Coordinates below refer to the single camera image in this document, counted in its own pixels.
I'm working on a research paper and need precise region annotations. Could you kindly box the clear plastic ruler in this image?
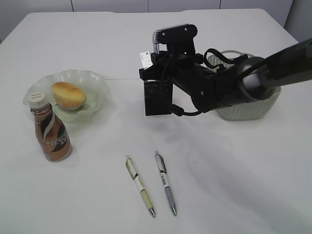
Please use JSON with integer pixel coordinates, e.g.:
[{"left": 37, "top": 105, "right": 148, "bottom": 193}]
[{"left": 139, "top": 51, "right": 153, "bottom": 69}]

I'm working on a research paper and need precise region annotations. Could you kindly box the brown coffee bottle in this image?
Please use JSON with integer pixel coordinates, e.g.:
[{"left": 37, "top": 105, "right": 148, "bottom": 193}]
[{"left": 28, "top": 92, "right": 72, "bottom": 162}]

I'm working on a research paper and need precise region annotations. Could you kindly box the pale green wavy plate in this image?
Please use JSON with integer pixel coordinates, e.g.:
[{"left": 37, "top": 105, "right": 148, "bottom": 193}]
[{"left": 22, "top": 70, "right": 110, "bottom": 123}]

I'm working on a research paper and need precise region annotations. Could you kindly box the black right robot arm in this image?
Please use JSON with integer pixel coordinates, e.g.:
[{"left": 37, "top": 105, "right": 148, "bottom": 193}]
[{"left": 139, "top": 39, "right": 312, "bottom": 116}]

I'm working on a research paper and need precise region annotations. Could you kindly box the black mesh pen holder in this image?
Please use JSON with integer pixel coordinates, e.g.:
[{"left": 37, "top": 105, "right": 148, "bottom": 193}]
[{"left": 144, "top": 80, "right": 173, "bottom": 116}]

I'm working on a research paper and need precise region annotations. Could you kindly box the cream barrel pen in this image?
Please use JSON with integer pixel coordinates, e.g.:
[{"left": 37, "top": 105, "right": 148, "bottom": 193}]
[{"left": 125, "top": 156, "right": 156, "bottom": 218}]

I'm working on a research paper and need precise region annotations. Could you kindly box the pale green woven basket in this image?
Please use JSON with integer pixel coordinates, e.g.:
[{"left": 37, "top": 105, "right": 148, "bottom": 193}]
[{"left": 207, "top": 50, "right": 281, "bottom": 120}]

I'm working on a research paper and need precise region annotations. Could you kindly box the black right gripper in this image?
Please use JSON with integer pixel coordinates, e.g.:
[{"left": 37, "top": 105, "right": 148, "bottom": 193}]
[{"left": 139, "top": 50, "right": 244, "bottom": 114}]

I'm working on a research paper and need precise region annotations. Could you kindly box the black cable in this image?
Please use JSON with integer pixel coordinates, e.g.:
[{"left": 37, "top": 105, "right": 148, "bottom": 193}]
[{"left": 159, "top": 48, "right": 269, "bottom": 117}]

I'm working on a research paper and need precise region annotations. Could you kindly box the grey barrel pen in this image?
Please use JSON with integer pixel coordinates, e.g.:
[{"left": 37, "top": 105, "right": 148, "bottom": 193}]
[{"left": 155, "top": 151, "right": 177, "bottom": 216}]

